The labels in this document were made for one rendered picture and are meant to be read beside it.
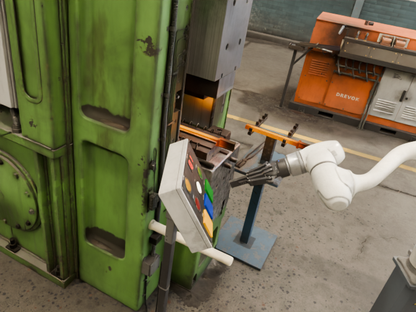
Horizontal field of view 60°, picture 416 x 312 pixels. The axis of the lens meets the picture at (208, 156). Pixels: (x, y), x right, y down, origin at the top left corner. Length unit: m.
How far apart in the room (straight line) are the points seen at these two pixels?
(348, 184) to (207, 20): 0.84
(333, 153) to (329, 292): 1.46
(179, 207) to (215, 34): 0.74
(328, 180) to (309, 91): 4.09
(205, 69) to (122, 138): 0.47
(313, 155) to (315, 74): 3.92
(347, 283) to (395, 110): 3.10
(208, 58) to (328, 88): 3.86
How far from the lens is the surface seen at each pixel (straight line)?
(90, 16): 1.64
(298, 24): 9.31
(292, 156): 1.41
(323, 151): 1.39
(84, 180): 1.94
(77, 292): 2.41
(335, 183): 1.29
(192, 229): 1.26
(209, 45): 1.57
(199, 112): 2.16
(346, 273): 2.89
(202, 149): 1.82
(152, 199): 1.70
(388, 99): 5.36
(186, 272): 2.31
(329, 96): 5.34
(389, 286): 2.27
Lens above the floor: 1.87
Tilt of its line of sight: 30 degrees down
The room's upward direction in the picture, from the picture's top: 10 degrees clockwise
